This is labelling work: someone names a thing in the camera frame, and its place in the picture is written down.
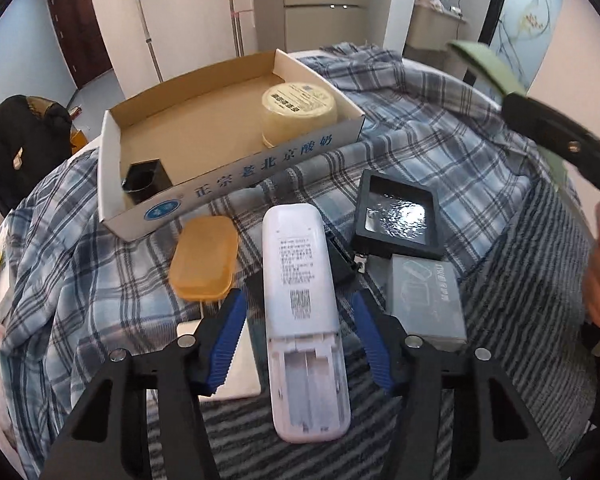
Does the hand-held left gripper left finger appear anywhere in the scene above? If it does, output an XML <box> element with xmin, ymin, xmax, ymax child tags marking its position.
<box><xmin>40</xmin><ymin>289</ymin><xmax>248</xmax><ymax>480</ymax></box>

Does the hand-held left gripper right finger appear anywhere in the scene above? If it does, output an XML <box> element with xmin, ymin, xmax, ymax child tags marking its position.
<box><xmin>352</xmin><ymin>290</ymin><xmax>563</xmax><ymax>480</ymax></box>

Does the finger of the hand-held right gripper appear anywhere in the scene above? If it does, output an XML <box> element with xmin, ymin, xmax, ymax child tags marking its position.
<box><xmin>501</xmin><ymin>92</ymin><xmax>600</xmax><ymax>201</ymax></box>

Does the white box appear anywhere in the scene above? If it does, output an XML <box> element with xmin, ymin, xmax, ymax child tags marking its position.
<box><xmin>176</xmin><ymin>317</ymin><xmax>263</xmax><ymax>401</ymax></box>

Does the green cloth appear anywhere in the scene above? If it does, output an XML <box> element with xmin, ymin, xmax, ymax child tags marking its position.
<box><xmin>447</xmin><ymin>40</ymin><xmax>571</xmax><ymax>196</ymax></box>

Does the white remote control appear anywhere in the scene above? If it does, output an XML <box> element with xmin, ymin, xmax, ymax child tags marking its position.
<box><xmin>262</xmin><ymin>204</ymin><xmax>352</xmax><ymax>444</ymax></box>

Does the black rectangular tray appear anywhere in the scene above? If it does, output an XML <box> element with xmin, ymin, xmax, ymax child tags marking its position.
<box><xmin>351</xmin><ymin>170</ymin><xmax>443</xmax><ymax>261</ymax></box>

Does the cardboard box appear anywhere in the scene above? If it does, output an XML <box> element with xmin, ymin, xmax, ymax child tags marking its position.
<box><xmin>97</xmin><ymin>49</ymin><xmax>366</xmax><ymax>242</ymax></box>

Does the grey packaged box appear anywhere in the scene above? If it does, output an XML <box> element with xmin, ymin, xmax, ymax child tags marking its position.
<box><xmin>385</xmin><ymin>254</ymin><xmax>468</xmax><ymax>351</ymax></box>

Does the orange plastic lid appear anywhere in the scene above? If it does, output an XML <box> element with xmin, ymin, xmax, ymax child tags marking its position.
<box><xmin>169</xmin><ymin>216</ymin><xmax>239</xmax><ymax>303</ymax></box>

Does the painted glass door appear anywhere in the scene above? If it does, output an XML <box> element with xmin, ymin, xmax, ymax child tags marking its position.
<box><xmin>477</xmin><ymin>0</ymin><xmax>566</xmax><ymax>86</ymax></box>

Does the blue plaid cloth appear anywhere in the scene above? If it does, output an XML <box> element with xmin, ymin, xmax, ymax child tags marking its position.
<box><xmin>0</xmin><ymin>42</ymin><xmax>571</xmax><ymax>476</ymax></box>

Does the grey striped cloth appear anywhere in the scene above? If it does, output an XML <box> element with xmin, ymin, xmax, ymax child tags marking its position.
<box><xmin>145</xmin><ymin>175</ymin><xmax>600</xmax><ymax>480</ymax></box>

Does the beige cabinet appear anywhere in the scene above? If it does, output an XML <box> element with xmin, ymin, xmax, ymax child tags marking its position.
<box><xmin>407</xmin><ymin>5</ymin><xmax>468</xmax><ymax>56</ymax></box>

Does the small black hexagonal cup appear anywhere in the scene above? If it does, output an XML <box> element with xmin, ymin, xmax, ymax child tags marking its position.
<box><xmin>121</xmin><ymin>159</ymin><xmax>173</xmax><ymax>206</ymax></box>

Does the round yellow container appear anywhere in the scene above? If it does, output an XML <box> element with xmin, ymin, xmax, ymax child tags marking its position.
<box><xmin>260</xmin><ymin>81</ymin><xmax>340</xmax><ymax>148</ymax></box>

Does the black jacket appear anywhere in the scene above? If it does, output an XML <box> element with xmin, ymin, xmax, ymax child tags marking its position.
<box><xmin>0</xmin><ymin>94</ymin><xmax>76</xmax><ymax>218</ymax></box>

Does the red broom and dustpan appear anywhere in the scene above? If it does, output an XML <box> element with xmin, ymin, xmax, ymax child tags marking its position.
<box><xmin>226</xmin><ymin>0</ymin><xmax>253</xmax><ymax>58</ymax></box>

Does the metal mop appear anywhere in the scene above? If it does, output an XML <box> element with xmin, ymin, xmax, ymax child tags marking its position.
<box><xmin>129</xmin><ymin>0</ymin><xmax>165</xmax><ymax>83</ymax></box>

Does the dark brown door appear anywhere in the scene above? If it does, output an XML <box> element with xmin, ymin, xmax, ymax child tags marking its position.
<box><xmin>45</xmin><ymin>0</ymin><xmax>113</xmax><ymax>91</ymax></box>

